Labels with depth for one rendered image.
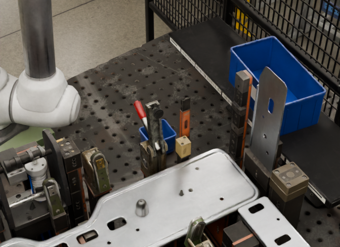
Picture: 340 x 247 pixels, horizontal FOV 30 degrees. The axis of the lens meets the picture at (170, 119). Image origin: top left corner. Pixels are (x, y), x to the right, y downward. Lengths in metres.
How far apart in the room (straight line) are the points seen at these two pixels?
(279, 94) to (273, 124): 0.11
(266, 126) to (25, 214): 0.72
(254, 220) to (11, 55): 2.53
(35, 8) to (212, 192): 0.76
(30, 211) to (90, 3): 2.69
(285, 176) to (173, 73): 1.01
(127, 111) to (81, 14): 1.87
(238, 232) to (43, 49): 0.84
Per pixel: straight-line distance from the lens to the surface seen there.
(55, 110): 2.15
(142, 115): 1.84
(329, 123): 2.01
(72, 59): 3.89
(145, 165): 1.89
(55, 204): 1.77
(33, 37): 2.04
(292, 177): 1.79
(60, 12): 4.30
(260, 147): 1.87
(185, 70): 2.66
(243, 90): 1.88
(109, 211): 1.77
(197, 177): 1.84
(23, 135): 2.36
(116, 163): 2.29
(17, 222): 1.83
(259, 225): 1.75
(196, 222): 1.59
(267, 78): 1.70
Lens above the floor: 2.39
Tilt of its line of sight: 44 degrees down
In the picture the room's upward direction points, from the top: straight up
